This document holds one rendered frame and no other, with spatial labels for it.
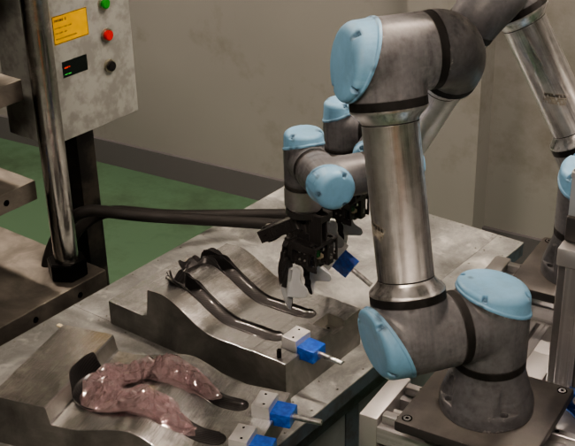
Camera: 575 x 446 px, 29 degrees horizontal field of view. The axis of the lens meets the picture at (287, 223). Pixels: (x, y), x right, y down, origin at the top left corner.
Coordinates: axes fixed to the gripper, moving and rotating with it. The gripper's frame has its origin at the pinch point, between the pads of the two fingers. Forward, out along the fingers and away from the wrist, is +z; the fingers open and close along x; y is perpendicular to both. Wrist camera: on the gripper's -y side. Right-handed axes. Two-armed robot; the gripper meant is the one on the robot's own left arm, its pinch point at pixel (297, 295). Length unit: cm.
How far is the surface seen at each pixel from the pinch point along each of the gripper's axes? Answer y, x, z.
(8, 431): -32, -49, 18
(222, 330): -16.9, -4.0, 12.5
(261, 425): 7.3, -21.2, 15.3
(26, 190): -79, -1, -2
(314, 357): 5.2, -1.7, 11.6
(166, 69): -214, 184, 48
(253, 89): -169, 190, 50
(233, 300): -21.5, 5.2, 11.3
